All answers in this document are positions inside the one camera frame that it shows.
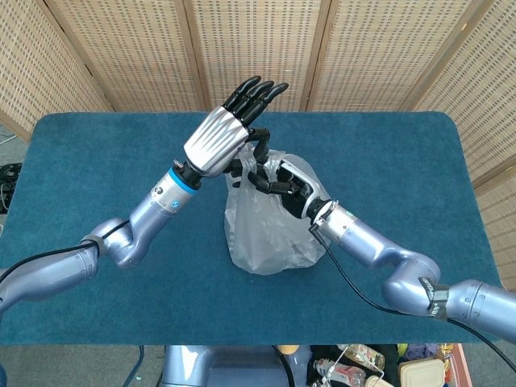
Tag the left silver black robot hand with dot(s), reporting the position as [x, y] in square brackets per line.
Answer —
[213, 137]

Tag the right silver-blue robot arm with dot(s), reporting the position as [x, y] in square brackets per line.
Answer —
[371, 242]

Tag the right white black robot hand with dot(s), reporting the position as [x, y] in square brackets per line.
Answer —
[298, 193]

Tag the clear bottle with red label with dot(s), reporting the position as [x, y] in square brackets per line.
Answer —
[342, 373]

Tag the silver-blue robot torso base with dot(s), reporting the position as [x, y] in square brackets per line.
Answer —
[225, 367]

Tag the pink box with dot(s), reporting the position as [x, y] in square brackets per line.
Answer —
[460, 367]

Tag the translucent white plastic bag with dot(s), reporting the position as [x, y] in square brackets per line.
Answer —
[262, 242]

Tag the purple cloth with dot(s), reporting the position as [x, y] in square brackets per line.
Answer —
[421, 352]

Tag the beige plastic lunch box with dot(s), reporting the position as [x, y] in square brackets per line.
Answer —
[421, 373]

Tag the woven bamboo screen panel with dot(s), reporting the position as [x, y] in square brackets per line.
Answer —
[492, 101]
[133, 52]
[282, 40]
[40, 72]
[383, 52]

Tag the black device on floor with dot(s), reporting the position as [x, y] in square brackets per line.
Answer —
[9, 171]

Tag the teal blue table mat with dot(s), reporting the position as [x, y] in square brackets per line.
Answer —
[121, 161]

